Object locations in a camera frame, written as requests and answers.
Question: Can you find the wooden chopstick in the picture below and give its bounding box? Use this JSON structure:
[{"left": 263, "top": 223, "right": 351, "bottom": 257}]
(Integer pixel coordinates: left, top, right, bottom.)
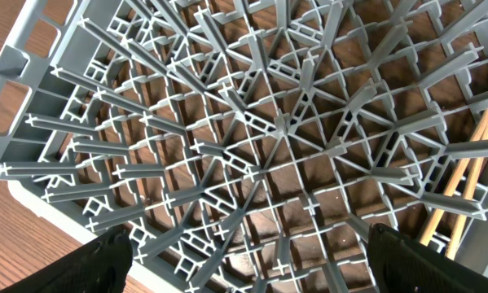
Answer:
[
  {"left": 445, "top": 105, "right": 488, "bottom": 260},
  {"left": 420, "top": 108, "right": 488, "bottom": 246}
]

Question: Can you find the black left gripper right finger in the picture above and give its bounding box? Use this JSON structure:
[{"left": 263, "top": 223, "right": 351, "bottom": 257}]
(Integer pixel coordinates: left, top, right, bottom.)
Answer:
[{"left": 367, "top": 223, "right": 488, "bottom": 293}]

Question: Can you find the grey plastic dishwasher rack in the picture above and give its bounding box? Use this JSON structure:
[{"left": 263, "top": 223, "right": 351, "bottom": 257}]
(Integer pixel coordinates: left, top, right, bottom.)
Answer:
[{"left": 0, "top": 0, "right": 488, "bottom": 292}]

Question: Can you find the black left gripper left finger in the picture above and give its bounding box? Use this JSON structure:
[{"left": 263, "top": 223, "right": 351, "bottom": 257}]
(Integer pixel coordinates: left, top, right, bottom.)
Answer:
[{"left": 0, "top": 228, "right": 133, "bottom": 293}]

